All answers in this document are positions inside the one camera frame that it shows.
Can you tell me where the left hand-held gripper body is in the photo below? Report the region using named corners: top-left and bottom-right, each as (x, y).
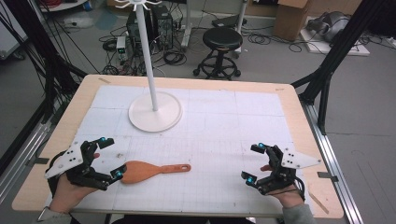
top-left (44, 140), bottom-right (110, 191)

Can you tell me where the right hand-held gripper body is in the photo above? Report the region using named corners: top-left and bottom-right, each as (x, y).
top-left (258, 144), bottom-right (323, 196)

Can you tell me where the orange-brown rice paddle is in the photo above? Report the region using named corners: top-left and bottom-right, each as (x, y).
top-left (120, 160), bottom-right (192, 185)

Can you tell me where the person's right hand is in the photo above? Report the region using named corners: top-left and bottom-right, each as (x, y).
top-left (261, 163), bottom-right (305, 209)

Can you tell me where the person's left hand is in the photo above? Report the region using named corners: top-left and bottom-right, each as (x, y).
top-left (49, 151), bottom-right (101, 215)

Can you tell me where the black tape strip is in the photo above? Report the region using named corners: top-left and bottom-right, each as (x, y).
top-left (25, 157), bottom-right (50, 167)
top-left (317, 171), bottom-right (340, 183)

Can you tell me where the thin wooden strip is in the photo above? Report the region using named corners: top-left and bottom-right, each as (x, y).
top-left (307, 190), bottom-right (330, 216)

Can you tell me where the white grid mat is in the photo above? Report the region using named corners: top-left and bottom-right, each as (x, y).
top-left (46, 85), bottom-right (313, 218)

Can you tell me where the white hanger stand round base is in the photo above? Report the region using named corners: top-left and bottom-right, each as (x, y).
top-left (113, 0), bottom-right (184, 134)

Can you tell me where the small bench power supply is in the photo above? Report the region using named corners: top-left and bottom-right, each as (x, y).
top-left (115, 35), bottom-right (129, 62)

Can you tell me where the black round stool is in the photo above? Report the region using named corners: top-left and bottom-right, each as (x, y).
top-left (192, 26), bottom-right (244, 81)

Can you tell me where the black computer tower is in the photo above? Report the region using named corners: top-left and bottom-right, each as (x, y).
top-left (125, 10), bottom-right (142, 49)
top-left (150, 4), bottom-right (175, 51)

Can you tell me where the white power strip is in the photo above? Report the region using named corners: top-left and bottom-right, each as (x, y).
top-left (63, 17), bottom-right (95, 30)

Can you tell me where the white flat board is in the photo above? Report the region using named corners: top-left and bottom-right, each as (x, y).
top-left (299, 16), bottom-right (372, 58)

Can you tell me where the black flat device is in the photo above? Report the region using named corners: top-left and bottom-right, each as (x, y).
top-left (211, 13), bottom-right (248, 30)

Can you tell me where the brown cardboard box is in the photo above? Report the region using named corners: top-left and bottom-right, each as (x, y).
top-left (273, 0), bottom-right (316, 42)

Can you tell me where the white metal stand leg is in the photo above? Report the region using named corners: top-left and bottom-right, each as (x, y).
top-left (180, 0), bottom-right (193, 52)
top-left (233, 0), bottom-right (249, 59)

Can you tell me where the white cabinet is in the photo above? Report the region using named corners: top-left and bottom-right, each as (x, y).
top-left (0, 0), bottom-right (29, 61)

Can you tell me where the grey bag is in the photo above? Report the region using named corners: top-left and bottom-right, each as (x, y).
top-left (305, 10), bottom-right (352, 43)

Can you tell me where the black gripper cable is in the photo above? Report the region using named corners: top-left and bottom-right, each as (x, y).
top-left (291, 175), bottom-right (307, 202)

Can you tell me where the aluminium rail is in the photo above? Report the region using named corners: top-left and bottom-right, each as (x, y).
top-left (301, 101), bottom-right (364, 224)
top-left (0, 118), bottom-right (60, 204)

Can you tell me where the black metal frame post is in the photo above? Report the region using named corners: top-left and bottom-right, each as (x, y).
top-left (3, 0), bottom-right (89, 124)
top-left (290, 0), bottom-right (394, 136)

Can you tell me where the black coiled floor cable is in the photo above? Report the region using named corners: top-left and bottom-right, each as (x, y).
top-left (163, 49), bottom-right (188, 67)
top-left (102, 38), bottom-right (119, 53)

